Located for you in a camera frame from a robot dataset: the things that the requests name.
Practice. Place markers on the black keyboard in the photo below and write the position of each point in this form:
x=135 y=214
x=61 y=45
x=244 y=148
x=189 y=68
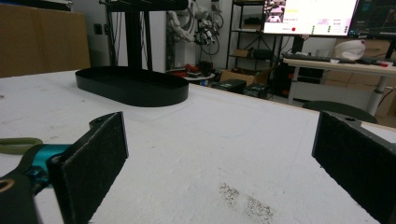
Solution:
x=306 y=57

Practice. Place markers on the black box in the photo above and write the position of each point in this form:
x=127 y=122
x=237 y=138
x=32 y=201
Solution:
x=257 y=90
x=230 y=85

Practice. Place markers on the black computer tower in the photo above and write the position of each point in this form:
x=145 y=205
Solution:
x=299 y=79

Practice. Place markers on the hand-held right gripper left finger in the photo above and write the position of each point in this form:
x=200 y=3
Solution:
x=93 y=161

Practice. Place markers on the brown cardboard panel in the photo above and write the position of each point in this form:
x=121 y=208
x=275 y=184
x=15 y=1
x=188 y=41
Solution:
x=40 y=40

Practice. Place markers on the small round white table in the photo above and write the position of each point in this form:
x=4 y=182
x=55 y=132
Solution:
x=199 y=76

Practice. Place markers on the white helmet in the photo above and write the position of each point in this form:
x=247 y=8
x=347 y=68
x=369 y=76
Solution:
x=350 y=49

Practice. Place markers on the black oval tray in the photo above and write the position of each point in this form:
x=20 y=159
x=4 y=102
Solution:
x=134 y=91

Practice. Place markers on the black metal stand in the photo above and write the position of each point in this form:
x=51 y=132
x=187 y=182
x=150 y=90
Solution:
x=134 y=37

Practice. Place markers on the open cardboard box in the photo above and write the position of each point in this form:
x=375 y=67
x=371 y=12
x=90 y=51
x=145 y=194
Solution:
x=236 y=75

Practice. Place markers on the bright computer monitor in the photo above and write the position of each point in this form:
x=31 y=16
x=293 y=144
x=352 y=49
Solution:
x=311 y=15

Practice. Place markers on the white desk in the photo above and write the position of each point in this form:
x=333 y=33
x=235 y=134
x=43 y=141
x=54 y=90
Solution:
x=342 y=67

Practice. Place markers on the black round chair back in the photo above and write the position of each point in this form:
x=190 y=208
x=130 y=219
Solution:
x=339 y=109

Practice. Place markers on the black metal shelf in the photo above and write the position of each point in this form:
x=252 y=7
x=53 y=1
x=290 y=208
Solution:
x=249 y=31

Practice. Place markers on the teal metal clip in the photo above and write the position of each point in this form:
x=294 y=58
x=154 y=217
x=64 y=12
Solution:
x=46 y=155

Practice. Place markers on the dark computer monitor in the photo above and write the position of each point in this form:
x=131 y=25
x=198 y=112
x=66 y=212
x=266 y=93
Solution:
x=376 y=17

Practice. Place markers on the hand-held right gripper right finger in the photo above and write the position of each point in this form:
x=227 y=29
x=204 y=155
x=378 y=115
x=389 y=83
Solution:
x=355 y=161

